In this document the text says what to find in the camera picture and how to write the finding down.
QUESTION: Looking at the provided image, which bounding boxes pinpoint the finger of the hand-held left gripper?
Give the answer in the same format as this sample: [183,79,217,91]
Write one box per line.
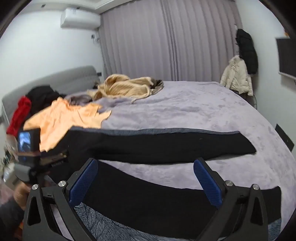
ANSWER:
[40,150,69,168]

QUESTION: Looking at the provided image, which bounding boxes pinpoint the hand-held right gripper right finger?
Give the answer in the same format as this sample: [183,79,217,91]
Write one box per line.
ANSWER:
[193,158,269,241]

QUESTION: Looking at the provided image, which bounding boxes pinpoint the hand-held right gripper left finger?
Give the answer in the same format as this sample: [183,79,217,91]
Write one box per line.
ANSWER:
[23,158,99,241]

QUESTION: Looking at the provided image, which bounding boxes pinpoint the black pants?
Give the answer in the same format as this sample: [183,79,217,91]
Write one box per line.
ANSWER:
[40,126,282,232]

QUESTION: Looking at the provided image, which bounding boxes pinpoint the person's left hand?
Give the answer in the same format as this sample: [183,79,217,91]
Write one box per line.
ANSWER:
[13,183,31,209]

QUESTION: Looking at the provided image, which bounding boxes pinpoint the leaf patterned bedsheet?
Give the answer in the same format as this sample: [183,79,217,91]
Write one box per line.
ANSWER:
[74,202,282,241]

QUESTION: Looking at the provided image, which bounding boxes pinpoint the red garment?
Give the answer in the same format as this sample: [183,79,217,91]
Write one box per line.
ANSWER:
[6,96,32,135]

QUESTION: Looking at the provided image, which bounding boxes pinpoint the orange shirt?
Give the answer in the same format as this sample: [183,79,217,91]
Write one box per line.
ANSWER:
[23,97,112,153]

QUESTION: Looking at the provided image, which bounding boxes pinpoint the black garment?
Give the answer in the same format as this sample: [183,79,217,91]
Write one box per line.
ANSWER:
[25,85,67,109]

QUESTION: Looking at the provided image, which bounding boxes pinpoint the light grey garment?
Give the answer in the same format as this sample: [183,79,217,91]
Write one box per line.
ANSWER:
[66,93,93,106]

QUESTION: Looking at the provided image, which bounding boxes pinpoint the lavender plush blanket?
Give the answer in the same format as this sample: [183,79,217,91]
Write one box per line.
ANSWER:
[65,80,294,241]

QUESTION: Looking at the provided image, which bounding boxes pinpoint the grey padded headboard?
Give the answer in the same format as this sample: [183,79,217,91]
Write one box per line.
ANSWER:
[1,65,101,126]

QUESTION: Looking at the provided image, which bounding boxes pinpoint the beige ribbed sweater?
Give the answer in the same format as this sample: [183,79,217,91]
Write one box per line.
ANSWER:
[87,74,156,104]

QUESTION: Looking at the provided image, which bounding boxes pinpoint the dark grey garment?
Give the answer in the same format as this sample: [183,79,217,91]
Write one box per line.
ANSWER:
[150,79,164,95]

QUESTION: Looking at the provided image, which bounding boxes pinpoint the cream puffer jacket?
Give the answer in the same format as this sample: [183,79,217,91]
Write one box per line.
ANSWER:
[220,55,254,96]

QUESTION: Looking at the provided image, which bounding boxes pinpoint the black hanging jacket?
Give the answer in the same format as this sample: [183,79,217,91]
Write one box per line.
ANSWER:
[235,28,258,75]

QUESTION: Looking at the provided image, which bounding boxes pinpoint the white air conditioner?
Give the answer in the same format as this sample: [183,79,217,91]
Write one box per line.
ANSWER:
[60,7,101,29]

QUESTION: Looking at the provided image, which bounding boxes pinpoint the grey curtain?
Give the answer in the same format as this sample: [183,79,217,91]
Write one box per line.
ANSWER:
[99,0,243,82]

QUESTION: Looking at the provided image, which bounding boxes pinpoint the wall mounted television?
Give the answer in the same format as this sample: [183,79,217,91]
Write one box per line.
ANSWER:
[276,37,296,80]

